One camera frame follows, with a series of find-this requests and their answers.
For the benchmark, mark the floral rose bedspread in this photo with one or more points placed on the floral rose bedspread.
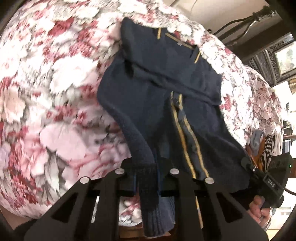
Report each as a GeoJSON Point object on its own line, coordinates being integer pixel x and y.
{"type": "Point", "coordinates": [53, 131]}

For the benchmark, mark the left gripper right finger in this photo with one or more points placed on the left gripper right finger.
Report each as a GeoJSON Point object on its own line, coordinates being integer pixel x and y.
{"type": "Point", "coordinates": [203, 210]}

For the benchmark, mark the person's right hand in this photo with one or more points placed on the person's right hand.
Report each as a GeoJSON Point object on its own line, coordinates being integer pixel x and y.
{"type": "Point", "coordinates": [261, 215]}

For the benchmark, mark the striped clothes pile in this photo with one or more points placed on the striped clothes pile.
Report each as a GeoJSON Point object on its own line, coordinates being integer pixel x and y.
{"type": "Point", "coordinates": [262, 147]}

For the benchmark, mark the dark carved wooden cabinet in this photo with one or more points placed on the dark carved wooden cabinet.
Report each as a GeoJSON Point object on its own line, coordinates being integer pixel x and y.
{"type": "Point", "coordinates": [272, 57]}

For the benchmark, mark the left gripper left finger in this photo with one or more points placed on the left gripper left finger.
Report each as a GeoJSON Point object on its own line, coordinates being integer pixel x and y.
{"type": "Point", "coordinates": [89, 210]}

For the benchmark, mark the navy blue school cardigan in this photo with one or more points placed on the navy blue school cardigan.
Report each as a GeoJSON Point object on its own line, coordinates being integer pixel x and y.
{"type": "Point", "coordinates": [166, 100]}

